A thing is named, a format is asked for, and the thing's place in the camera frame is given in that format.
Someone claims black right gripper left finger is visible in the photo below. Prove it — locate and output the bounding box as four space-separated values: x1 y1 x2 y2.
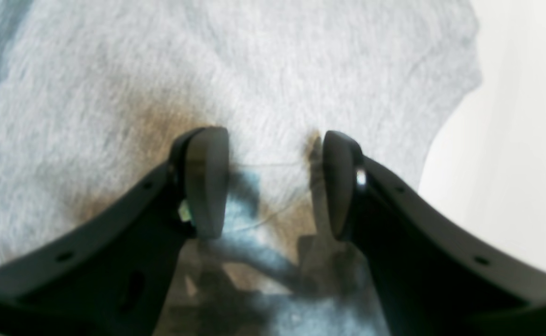
0 127 229 336

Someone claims grey T-shirt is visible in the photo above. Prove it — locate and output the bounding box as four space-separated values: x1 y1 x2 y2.
0 0 480 336

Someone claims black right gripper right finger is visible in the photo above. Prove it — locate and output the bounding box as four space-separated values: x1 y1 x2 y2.
323 131 546 336

